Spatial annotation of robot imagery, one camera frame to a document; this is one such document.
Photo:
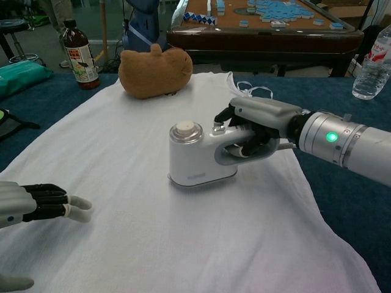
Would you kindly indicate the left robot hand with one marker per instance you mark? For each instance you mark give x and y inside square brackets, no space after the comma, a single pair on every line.
[36,201]

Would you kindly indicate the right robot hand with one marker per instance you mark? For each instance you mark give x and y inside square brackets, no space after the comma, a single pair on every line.
[262,111]

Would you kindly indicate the white handheld steam iron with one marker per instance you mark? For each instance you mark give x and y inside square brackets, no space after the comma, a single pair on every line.
[189,158]

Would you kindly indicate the white sleeveless cotton top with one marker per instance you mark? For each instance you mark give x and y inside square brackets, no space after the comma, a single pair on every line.
[152,229]

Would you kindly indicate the dark wooden mahjong table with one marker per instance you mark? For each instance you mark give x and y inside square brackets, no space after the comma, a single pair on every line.
[259,39]

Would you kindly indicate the dark blue table cover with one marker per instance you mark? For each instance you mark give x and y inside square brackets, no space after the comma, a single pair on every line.
[336,91]

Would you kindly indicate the blue mahjong tile pile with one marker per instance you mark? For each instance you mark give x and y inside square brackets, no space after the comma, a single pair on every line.
[275,10]

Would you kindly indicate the clear plastic water bottle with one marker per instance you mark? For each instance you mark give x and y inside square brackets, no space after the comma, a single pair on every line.
[369,76]

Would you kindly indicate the stacked blue mahjong tiles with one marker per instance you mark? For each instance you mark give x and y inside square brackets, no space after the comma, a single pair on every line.
[220,6]

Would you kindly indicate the blue white snake puzzle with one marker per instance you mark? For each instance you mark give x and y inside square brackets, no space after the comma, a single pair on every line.
[198,17]

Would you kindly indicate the brown plush toy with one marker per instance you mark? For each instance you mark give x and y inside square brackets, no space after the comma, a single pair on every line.
[152,73]

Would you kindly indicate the white tile rack bar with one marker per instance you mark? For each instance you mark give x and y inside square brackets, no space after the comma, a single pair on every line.
[209,4]

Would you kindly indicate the green wet wipes pack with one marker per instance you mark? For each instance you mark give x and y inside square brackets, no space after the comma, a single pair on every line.
[21,74]

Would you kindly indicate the brown cardboard box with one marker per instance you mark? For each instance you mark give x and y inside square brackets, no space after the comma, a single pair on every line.
[351,6]

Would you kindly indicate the blue grey fabric bag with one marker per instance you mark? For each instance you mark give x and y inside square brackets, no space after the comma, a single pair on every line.
[143,27]

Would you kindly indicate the dark sauce bottle black cap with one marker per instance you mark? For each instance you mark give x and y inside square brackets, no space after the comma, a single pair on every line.
[81,61]

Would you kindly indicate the black round stool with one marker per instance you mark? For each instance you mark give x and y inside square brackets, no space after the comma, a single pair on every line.
[12,26]

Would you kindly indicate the light wooden pole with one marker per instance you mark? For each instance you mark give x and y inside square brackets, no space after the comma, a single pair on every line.
[104,30]

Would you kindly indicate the green bag on floor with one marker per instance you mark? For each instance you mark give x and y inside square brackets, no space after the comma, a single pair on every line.
[41,19]

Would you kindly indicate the person leg grey trousers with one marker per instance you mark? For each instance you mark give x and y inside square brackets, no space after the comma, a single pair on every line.
[61,18]

